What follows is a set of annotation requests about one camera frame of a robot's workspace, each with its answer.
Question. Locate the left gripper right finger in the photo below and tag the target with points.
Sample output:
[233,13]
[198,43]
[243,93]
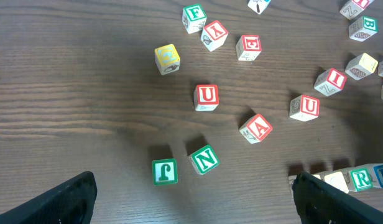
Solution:
[318,202]

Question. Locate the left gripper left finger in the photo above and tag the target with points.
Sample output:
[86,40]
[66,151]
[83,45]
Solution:
[70,202]

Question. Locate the yellow O wooden block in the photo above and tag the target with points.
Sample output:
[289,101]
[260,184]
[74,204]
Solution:
[334,178]

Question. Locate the green R wooden block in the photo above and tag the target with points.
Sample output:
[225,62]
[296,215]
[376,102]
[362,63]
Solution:
[357,179]

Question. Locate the blue L wooden block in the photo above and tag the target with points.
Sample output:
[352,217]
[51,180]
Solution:
[376,174]

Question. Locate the green-sided block under gripper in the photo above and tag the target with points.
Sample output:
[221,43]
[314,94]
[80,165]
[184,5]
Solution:
[164,171]

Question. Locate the red U block middle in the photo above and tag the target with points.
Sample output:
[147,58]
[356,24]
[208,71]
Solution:
[304,108]

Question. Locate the red u block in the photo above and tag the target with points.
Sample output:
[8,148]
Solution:
[206,97]
[304,108]

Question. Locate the red A wooden block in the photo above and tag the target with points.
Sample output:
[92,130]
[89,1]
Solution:
[256,129]

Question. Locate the green N wooden block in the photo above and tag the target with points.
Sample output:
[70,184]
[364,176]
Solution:
[204,160]

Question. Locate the red I block near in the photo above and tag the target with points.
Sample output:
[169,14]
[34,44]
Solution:
[330,82]

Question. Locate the red i block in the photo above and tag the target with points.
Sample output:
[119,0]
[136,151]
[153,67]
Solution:
[330,82]
[353,8]

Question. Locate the red U block left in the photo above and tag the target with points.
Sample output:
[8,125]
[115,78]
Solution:
[206,97]

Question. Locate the red E wooden block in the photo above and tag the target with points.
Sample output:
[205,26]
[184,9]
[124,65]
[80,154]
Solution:
[248,47]

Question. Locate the yellow block far left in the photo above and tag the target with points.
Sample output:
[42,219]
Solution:
[167,59]

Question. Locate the green B wooden block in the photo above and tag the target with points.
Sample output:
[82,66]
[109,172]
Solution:
[363,28]

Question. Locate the red X wooden block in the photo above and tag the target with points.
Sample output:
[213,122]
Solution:
[214,35]

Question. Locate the red I block far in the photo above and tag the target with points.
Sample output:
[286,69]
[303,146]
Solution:
[353,8]

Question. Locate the blue X wooden block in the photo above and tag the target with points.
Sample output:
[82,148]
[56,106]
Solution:
[258,6]

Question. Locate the green F wooden block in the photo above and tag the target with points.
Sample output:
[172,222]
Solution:
[194,18]

